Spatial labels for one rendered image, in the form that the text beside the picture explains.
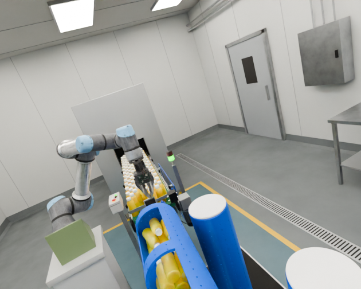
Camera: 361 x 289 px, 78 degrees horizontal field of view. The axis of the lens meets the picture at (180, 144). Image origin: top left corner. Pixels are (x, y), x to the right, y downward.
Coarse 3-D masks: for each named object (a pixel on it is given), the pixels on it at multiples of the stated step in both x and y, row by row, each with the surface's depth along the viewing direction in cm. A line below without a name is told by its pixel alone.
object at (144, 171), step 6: (132, 162) 99; (138, 162) 97; (138, 168) 100; (144, 168) 104; (138, 174) 98; (144, 174) 99; (150, 174) 99; (138, 180) 98; (144, 180) 98; (150, 180) 99
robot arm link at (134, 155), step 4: (128, 152) 97; (132, 152) 97; (136, 152) 98; (140, 152) 100; (128, 156) 98; (132, 156) 98; (136, 156) 98; (140, 156) 100; (128, 160) 99; (132, 160) 99
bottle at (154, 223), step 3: (153, 219) 143; (156, 219) 144; (150, 222) 141; (153, 222) 138; (156, 222) 136; (159, 222) 138; (150, 225) 139; (153, 225) 134; (156, 225) 133; (159, 225) 133; (153, 228) 132; (156, 228) 131; (159, 228) 131; (162, 228) 134; (153, 231) 132
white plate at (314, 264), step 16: (304, 256) 99; (320, 256) 96; (336, 256) 94; (288, 272) 94; (304, 272) 92; (320, 272) 90; (336, 272) 88; (352, 272) 86; (304, 288) 86; (320, 288) 85; (336, 288) 83; (352, 288) 81
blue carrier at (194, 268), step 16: (144, 208) 143; (160, 208) 138; (144, 224) 145; (176, 224) 123; (144, 240) 145; (176, 240) 107; (144, 256) 127; (160, 256) 101; (192, 256) 98; (144, 272) 104; (192, 272) 88; (208, 272) 94; (192, 288) 80; (208, 288) 82
